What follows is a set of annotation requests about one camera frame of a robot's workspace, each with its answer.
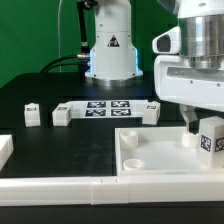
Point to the white square tabletop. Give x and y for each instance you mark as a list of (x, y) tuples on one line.
[(158, 150)]

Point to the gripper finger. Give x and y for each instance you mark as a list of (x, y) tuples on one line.
[(189, 115)]

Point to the white left obstacle block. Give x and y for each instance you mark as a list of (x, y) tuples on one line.
[(6, 149)]

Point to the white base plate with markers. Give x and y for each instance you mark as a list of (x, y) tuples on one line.
[(107, 108)]

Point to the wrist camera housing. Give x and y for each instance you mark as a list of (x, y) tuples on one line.
[(168, 42)]

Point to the white front fence rail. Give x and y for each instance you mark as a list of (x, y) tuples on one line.
[(111, 190)]

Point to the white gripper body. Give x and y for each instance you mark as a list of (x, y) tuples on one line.
[(176, 82)]

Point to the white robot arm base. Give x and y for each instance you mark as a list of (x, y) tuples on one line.
[(113, 58)]

